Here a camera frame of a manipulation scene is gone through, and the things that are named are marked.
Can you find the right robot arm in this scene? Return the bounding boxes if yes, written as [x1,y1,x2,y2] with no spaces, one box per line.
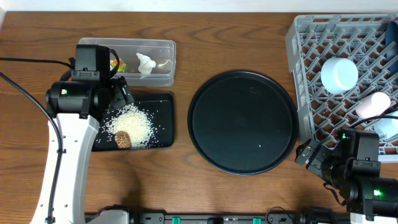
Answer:
[295,128,397,221]

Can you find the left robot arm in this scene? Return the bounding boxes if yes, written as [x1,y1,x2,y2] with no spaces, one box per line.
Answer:
[32,77,134,223]

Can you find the clear plastic bin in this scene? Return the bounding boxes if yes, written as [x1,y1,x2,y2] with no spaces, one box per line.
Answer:
[79,37,176,86]

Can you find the rice grains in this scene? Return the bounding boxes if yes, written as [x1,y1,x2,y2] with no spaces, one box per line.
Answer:
[95,103,162,151]

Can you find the white napkin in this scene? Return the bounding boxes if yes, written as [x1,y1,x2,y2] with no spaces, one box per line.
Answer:
[136,53,156,75]

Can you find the light blue bowl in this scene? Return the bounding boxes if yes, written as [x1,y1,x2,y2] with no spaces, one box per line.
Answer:
[321,58,359,95]

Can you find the yellow snack wrapper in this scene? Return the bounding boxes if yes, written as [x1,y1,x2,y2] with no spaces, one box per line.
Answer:
[110,58,128,73]

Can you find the black rectangular tray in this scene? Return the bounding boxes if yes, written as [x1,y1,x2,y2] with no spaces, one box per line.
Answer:
[93,93,174,152]

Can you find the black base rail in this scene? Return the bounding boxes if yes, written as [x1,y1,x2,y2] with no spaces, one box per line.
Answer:
[83,212,352,224]

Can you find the light blue cup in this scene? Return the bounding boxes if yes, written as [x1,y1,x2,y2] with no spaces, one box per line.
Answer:
[374,118,398,139]

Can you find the dark blue plate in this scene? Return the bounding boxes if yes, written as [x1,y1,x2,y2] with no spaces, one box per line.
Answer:
[384,21,398,75]

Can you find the pink cup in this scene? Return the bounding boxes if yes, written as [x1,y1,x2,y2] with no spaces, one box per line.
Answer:
[356,92,391,119]

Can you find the brown food scrap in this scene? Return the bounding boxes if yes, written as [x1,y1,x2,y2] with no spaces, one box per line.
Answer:
[114,131,131,149]

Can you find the round black serving tray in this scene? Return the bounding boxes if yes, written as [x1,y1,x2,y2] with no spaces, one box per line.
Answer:
[187,71,299,175]

